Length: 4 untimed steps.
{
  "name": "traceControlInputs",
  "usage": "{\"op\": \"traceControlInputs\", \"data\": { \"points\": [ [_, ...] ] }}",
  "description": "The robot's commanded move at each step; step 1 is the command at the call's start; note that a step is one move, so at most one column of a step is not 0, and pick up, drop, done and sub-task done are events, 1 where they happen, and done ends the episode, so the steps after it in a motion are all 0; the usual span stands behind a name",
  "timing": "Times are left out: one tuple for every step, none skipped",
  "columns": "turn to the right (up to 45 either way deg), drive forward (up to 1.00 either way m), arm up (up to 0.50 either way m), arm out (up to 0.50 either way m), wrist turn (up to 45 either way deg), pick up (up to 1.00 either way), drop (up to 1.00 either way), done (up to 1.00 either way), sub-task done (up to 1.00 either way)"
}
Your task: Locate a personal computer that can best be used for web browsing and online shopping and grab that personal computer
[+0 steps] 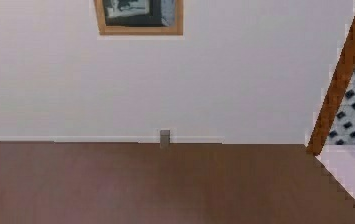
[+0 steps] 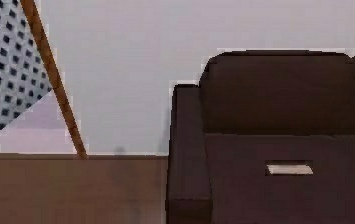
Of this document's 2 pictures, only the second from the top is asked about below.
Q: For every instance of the dark brown sofa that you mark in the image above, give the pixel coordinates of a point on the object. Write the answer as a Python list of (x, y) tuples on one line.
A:
[(251, 100)]

